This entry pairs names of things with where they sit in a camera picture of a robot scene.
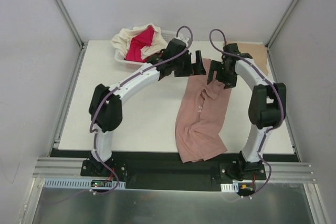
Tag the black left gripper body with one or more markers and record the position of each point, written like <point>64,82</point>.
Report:
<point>188,64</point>

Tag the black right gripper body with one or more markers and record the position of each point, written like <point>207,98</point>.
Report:
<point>220,70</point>

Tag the pink printed t-shirt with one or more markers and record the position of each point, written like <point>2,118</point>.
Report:
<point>200,119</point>

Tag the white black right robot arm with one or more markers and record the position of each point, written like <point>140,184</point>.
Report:
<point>267,108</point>

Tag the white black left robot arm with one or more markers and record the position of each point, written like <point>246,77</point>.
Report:
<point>107,101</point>

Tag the white perforated plastic basket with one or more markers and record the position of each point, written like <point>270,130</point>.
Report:
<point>167,35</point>

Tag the cream white shirt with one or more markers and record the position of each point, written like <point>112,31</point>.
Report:
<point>122,40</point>

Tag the folded beige t-shirt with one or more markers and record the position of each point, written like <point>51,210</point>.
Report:
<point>257,51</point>

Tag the magenta shirt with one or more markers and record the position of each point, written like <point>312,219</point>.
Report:
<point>144,39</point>

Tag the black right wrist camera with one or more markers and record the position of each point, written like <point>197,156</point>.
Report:
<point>231,50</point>

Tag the left aluminium frame post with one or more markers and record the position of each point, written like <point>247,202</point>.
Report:
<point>69,22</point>

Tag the aluminium frame post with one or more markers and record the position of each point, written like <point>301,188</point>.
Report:
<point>69,22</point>
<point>286,15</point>

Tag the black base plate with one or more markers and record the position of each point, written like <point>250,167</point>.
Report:
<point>157,170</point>

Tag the right white cable duct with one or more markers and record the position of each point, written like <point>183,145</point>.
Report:
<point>230,188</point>

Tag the white cable duct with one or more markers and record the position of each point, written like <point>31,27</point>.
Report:
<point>82,184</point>
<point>230,188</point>

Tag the right aluminium frame post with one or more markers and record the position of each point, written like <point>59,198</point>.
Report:
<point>286,15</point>

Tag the aluminium front rail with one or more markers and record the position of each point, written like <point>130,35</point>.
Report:
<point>282,172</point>

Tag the left white cable duct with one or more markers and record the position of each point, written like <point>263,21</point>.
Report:
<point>82,184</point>

